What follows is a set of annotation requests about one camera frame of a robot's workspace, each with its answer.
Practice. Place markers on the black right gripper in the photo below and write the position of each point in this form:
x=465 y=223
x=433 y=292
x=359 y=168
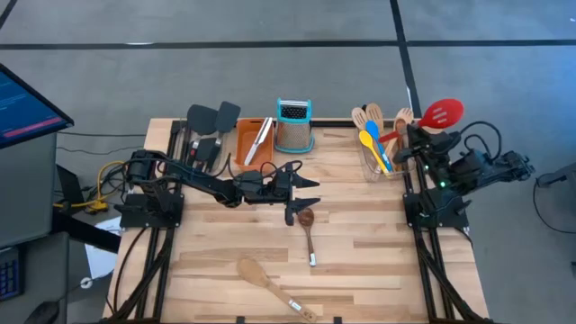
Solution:
x=438 y=148

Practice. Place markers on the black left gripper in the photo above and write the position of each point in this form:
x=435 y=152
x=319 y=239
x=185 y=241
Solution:
x=261 y=184

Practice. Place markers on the dark brown wooden spoon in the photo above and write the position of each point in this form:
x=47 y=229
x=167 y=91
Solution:
x=306 y=217
x=399 y=128

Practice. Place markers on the blue silicone spoon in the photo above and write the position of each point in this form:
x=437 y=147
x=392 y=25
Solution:
x=371 y=128

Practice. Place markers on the yellow silicone spoon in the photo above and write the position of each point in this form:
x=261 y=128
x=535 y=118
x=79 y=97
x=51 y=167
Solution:
x=365 y=136

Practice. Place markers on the red slotted spoon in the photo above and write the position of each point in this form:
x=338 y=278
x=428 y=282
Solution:
x=443 y=112

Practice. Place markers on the long wooden slotted spatula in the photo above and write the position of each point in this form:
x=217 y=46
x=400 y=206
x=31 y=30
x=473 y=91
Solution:
x=374 y=111

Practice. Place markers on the wooden slotted spoon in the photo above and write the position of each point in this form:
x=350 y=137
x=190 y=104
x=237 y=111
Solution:
x=358 y=116

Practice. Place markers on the silver butter knife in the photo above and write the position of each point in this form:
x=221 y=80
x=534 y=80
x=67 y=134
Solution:
x=254 y=148

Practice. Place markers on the large light wooden spoon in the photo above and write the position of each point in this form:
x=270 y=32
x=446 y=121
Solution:
x=252 y=270

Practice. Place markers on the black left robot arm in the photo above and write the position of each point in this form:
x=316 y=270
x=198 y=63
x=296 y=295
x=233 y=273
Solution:
x=189 y=177

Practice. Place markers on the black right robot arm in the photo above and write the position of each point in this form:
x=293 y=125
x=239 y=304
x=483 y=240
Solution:
x=486 y=168

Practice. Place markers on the clear plastic bin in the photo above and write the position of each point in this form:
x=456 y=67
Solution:
x=364 y=166
x=223 y=148

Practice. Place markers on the teal steel box grater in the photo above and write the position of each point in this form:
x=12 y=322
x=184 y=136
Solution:
x=294 y=135

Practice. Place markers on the orange plastic bin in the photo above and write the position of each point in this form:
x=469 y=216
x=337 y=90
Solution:
x=240 y=153

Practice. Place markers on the grey chair base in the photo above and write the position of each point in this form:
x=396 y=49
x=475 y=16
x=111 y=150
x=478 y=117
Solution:
x=558 y=175

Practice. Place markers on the white paper sheet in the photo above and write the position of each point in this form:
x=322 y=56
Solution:
x=101 y=261

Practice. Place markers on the white round cap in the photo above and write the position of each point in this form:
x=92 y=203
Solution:
x=86 y=282

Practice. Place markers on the dark desk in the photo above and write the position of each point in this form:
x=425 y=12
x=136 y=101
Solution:
x=45 y=279

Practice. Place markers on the black computer mouse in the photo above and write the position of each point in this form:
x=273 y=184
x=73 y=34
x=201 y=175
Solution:
x=42 y=312

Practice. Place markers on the computer monitor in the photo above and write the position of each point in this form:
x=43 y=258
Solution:
x=27 y=112

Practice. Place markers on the black keyboard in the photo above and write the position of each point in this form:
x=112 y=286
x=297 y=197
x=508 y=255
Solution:
x=10 y=274

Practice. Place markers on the black aluminium table frame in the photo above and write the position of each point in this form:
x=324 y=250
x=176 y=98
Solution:
x=337 y=123

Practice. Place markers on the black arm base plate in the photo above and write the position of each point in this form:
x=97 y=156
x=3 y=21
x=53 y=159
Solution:
x=454 y=220
x=135 y=218

